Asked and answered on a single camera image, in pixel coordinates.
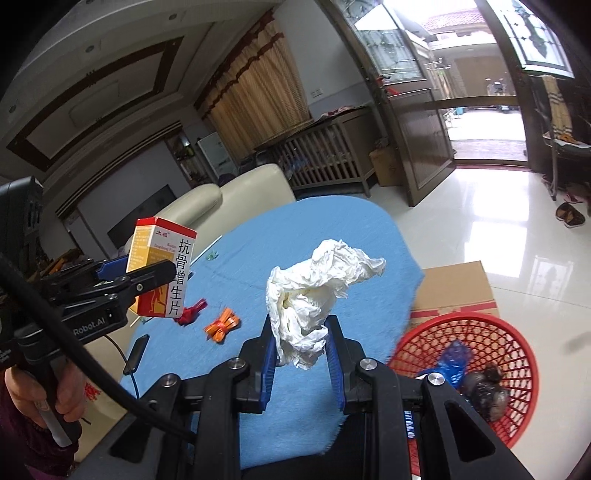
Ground black phone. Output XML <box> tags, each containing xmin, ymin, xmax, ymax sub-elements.
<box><xmin>122</xmin><ymin>334</ymin><xmax>149</xmax><ymax>376</ymax></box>

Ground wooden slatted crib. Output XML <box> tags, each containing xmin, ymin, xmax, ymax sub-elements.
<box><xmin>256</xmin><ymin>106</ymin><xmax>381</xmax><ymax>195</ymax></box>

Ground white tissue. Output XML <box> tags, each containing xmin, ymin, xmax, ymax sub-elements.
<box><xmin>266</xmin><ymin>239</ymin><xmax>387</xmax><ymax>370</ymax></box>

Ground person's left hand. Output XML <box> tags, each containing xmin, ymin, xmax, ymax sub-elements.
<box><xmin>4</xmin><ymin>360</ymin><xmax>86</xmax><ymax>428</ymax></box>

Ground glass entrance door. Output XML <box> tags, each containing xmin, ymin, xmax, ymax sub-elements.
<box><xmin>317</xmin><ymin>0</ymin><xmax>530</xmax><ymax>208</ymax></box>

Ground black cable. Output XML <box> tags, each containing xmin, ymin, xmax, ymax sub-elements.
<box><xmin>0</xmin><ymin>253</ymin><xmax>199</xmax><ymax>446</ymax></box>

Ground brown slippers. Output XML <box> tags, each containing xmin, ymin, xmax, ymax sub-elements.
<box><xmin>555</xmin><ymin>202</ymin><xmax>585</xmax><ymax>228</ymax></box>

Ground small cardboard box by crib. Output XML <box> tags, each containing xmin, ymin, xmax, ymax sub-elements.
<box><xmin>370</xmin><ymin>146</ymin><xmax>404</xmax><ymax>187</ymax></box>

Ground red knotted plastic bag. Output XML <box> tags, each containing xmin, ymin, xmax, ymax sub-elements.
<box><xmin>174</xmin><ymin>299</ymin><xmax>207</xmax><ymax>326</ymax></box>

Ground blue table cloth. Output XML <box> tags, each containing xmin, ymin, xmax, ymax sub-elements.
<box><xmin>121</xmin><ymin>196</ymin><xmax>424</xmax><ymax>468</ymax></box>

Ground red plastic laundry basket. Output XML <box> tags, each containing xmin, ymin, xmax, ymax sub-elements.
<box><xmin>389</xmin><ymin>308</ymin><xmax>540</xmax><ymax>448</ymax></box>

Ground brown curtain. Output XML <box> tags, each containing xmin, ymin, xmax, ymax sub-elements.
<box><xmin>194</xmin><ymin>11</ymin><xmax>311</xmax><ymax>161</ymax></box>

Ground orange white medicine box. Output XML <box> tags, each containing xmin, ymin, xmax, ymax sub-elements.
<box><xmin>126</xmin><ymin>217</ymin><xmax>197</xmax><ymax>319</ymax></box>

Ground orange plastic wrapper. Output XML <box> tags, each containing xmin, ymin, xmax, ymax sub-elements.
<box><xmin>204</xmin><ymin>308</ymin><xmax>242</xmax><ymax>344</ymax></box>

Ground metal folding chair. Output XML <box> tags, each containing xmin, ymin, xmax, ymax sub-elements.
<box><xmin>533</xmin><ymin>74</ymin><xmax>590</xmax><ymax>201</ymax></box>

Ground cardboard box on floor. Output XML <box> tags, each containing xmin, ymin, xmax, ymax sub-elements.
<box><xmin>407</xmin><ymin>261</ymin><xmax>499</xmax><ymax>330</ymax></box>

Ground black plastic trash bag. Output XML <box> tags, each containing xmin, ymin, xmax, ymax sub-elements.
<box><xmin>460</xmin><ymin>363</ymin><xmax>510</xmax><ymax>422</ymax></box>

